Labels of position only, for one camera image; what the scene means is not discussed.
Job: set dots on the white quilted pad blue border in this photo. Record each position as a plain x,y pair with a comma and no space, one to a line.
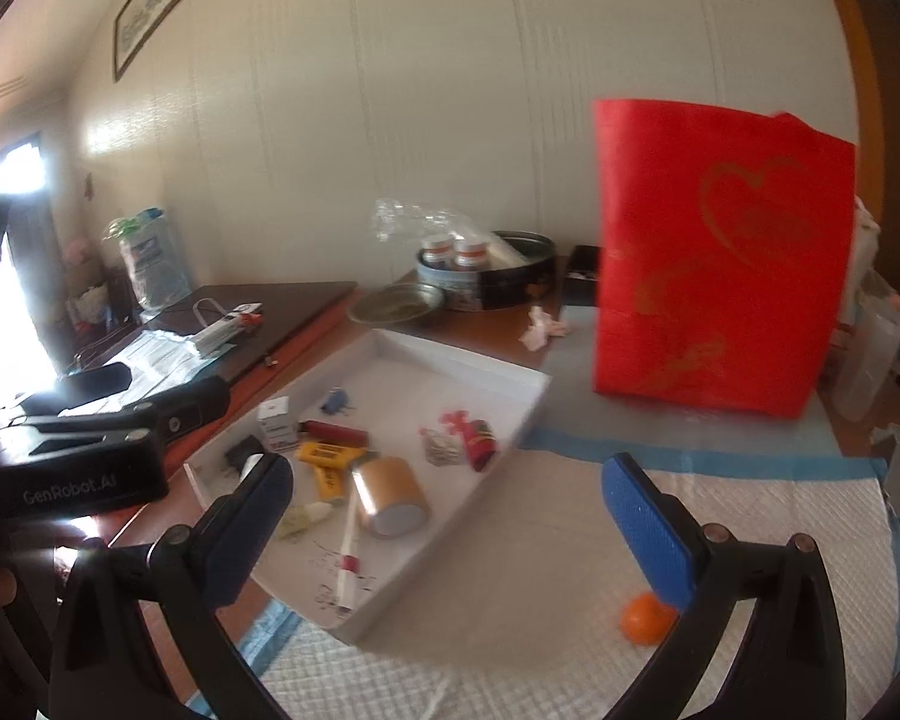
532,615

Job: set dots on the white device with red tip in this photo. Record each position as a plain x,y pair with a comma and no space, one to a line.
225,324

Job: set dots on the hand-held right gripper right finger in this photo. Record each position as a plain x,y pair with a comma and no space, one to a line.
645,525

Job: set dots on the clear plastic wrap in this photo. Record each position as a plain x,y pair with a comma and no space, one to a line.
412,216

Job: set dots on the crumpled tissue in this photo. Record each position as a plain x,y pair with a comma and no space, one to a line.
544,326

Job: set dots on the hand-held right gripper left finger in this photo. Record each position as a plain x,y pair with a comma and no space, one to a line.
255,510

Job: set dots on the small blue clip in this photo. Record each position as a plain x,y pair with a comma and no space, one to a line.
335,401

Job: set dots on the mandarin orange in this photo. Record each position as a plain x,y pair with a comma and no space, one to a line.
645,619

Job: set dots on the round metal plate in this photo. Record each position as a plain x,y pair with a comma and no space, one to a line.
394,304

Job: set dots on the white cardboard box tray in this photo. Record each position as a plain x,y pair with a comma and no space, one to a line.
450,382

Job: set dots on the round metal tin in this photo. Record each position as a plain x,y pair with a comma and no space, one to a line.
510,285

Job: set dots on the blue white plastic bag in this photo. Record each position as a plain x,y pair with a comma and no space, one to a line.
154,255

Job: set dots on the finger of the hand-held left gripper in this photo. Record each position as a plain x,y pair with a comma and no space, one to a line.
172,409

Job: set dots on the black phone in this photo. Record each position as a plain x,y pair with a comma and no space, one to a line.
94,384

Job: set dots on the red lid jar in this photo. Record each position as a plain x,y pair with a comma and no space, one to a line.
470,255
439,251

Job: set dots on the framed picture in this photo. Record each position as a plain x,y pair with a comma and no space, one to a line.
161,4

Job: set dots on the small white box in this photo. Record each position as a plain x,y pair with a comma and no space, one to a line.
277,424

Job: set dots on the clear plastic container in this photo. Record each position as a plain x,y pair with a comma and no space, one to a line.
870,356

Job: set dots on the pink plush toy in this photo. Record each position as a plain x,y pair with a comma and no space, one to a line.
81,251

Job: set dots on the dark wooden board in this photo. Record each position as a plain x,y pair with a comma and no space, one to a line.
285,311

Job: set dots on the red packet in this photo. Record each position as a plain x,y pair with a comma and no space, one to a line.
474,439

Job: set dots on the brown tape roll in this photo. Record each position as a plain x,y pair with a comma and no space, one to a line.
390,495

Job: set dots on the stack of white papers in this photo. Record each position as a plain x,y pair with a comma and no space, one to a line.
157,356

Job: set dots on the white pen with red band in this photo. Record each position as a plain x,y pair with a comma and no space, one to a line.
349,562

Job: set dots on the red fabric bag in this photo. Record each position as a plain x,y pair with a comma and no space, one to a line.
720,262

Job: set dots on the pale yellow dropper bottle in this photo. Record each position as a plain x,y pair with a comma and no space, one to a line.
304,521

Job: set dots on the yellow black utility knife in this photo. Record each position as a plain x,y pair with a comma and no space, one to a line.
326,454

